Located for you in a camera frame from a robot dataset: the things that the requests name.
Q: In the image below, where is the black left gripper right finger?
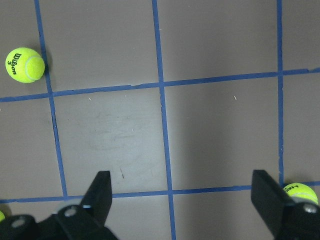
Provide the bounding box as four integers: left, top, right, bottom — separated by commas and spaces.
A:
251, 169, 320, 240

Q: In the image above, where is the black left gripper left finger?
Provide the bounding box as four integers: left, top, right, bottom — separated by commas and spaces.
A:
0, 171, 118, 240

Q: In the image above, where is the Head tennis ball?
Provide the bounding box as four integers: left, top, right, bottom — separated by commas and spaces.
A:
283, 182, 319, 205

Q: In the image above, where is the tennis ball at edge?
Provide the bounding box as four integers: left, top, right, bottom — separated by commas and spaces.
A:
0, 211, 6, 222

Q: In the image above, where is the Wilson 3 tennis ball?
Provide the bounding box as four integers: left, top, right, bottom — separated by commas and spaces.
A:
5, 47, 45, 84

